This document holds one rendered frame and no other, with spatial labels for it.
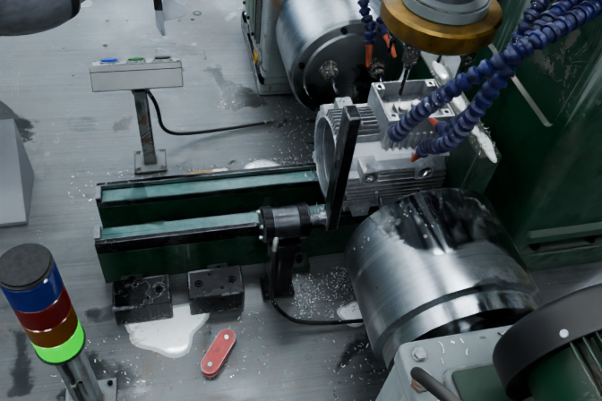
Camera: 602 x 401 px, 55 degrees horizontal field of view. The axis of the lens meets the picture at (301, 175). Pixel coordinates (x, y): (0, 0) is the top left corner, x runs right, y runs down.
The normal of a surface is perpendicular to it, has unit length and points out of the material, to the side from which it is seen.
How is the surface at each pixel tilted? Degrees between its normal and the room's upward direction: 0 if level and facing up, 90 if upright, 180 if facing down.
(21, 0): 75
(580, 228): 25
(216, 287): 0
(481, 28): 0
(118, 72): 60
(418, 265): 32
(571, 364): 55
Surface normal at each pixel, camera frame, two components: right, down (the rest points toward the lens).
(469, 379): 0.09, -0.67
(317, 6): -0.38, -0.54
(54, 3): 0.81, 0.41
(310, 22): -0.60, -0.42
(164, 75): 0.23, 0.30
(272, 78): 0.21, 0.74
